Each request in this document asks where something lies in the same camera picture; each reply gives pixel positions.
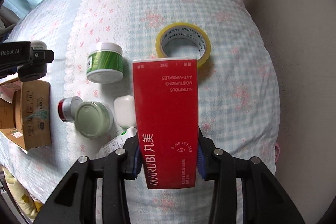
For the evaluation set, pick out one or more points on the white pill bottle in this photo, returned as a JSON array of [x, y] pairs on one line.
[[116, 143]]

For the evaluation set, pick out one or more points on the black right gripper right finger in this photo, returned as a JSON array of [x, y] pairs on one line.
[[264, 199]]

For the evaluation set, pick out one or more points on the yellow adhesive tape roll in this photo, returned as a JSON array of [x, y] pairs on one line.
[[182, 40]]

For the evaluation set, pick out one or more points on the yellow floral cloth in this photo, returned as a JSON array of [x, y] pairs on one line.
[[28, 204]]

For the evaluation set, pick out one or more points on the pale green lid jar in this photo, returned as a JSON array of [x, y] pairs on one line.
[[93, 119]]

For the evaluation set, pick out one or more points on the red Marubi cosmetics box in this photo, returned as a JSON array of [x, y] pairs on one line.
[[166, 108]]

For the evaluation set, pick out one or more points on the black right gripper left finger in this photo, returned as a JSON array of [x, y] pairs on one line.
[[74, 198]]

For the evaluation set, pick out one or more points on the brown cardboard box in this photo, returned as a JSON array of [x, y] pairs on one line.
[[25, 113]]

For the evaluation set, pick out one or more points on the green label white jar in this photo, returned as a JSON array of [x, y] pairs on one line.
[[105, 63]]

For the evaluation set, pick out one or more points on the red silver small jar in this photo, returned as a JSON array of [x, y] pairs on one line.
[[67, 108]]

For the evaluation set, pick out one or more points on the white earbuds case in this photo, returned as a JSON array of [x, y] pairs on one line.
[[124, 108]]

